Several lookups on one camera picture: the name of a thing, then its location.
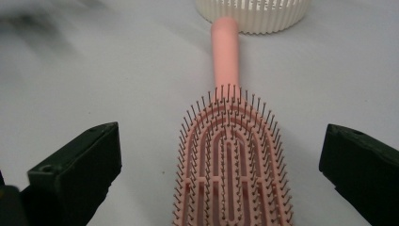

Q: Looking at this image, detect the pink hairbrush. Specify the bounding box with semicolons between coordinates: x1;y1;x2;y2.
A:
171;16;295;226

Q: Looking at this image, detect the white plastic basket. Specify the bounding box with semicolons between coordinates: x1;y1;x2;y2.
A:
195;0;312;35

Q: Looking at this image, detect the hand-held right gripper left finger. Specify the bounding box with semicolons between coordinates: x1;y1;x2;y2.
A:
20;121;122;226

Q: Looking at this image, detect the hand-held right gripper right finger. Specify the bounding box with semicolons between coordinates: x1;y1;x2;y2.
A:
318;123;399;226

